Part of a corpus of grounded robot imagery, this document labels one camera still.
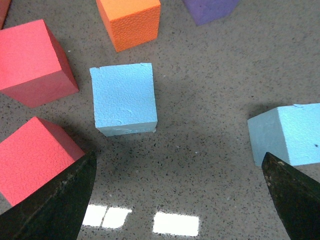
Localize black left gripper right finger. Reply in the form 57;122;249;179
261;152;320;240

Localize left orange foam block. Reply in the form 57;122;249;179
96;0;161;52

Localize far purple foam block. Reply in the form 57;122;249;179
183;0;239;26

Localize smooth light blue foam block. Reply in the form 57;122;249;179
247;103;320;167

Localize far red foam block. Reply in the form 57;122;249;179
0;19;79;108

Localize near red foam block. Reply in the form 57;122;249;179
0;116;85;207

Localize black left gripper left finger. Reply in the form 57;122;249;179
0;151;97;240

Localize red foam block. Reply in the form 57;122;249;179
0;19;79;108
0;116;85;207

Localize dented light blue foam block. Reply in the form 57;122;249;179
89;63;158;137

